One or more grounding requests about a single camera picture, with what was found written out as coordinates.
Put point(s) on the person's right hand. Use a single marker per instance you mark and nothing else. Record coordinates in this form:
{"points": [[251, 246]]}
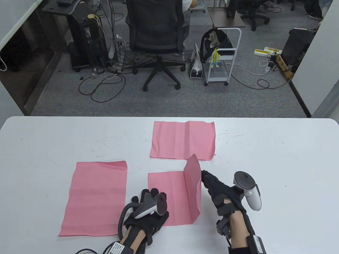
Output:
{"points": [[225, 193]]}

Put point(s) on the person's left hand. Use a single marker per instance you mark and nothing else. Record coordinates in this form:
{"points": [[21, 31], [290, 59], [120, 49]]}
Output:
{"points": [[148, 222]]}

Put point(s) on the pink cloth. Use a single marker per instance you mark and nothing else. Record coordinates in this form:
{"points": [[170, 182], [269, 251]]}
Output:
{"points": [[174, 190], [172, 140], [92, 198]]}

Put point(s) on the person's right forearm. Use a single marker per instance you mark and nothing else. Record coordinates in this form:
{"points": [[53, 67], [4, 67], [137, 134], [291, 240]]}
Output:
{"points": [[238, 230]]}

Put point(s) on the person's left forearm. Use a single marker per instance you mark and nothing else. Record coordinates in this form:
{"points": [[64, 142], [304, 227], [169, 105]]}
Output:
{"points": [[135, 236]]}

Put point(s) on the white rolling cart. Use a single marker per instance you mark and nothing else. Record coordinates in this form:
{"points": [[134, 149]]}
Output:
{"points": [[219, 78]]}

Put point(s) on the white tote bag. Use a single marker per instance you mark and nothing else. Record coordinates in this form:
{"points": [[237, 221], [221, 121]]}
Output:
{"points": [[196, 71]]}

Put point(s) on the yellow toy figure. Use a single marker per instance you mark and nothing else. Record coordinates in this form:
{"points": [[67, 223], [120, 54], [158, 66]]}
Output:
{"points": [[215, 58]]}

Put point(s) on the white yellow-labelled power strip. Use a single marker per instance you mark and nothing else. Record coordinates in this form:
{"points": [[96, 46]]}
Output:
{"points": [[262, 52], [272, 49]]}

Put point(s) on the black bag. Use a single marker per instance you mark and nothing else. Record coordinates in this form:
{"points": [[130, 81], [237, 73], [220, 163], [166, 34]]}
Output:
{"points": [[222, 39]]}

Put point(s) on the small plastic bottle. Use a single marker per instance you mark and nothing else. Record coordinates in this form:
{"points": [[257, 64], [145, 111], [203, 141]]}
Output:
{"points": [[94, 72]]}

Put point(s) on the black lit computer case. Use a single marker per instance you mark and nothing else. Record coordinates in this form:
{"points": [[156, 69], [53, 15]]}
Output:
{"points": [[296, 45]]}

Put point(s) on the brown side table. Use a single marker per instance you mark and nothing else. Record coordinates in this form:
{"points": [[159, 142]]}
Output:
{"points": [[227, 22]]}

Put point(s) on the long white power strip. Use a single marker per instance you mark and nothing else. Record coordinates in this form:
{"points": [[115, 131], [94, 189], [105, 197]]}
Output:
{"points": [[120, 53]]}

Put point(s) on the black mesh office chair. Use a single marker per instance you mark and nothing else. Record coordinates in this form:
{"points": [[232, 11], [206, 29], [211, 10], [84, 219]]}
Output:
{"points": [[156, 29]]}

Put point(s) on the black swivel chair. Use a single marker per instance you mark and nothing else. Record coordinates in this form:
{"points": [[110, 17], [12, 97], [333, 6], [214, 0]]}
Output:
{"points": [[251, 16]]}

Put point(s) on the black bottle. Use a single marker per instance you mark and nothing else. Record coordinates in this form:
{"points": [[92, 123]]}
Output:
{"points": [[231, 10]]}

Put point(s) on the black computer tower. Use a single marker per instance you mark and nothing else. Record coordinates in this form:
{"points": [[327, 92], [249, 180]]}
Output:
{"points": [[87, 39]]}

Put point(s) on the small cream gadget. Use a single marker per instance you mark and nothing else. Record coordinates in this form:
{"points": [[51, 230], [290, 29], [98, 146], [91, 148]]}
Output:
{"points": [[91, 16]]}

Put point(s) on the dark wooden desk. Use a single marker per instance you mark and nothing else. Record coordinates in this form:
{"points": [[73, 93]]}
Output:
{"points": [[53, 8]]}

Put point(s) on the black keyboard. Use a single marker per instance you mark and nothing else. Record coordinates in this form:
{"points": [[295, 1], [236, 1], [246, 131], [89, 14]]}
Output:
{"points": [[65, 2]]}

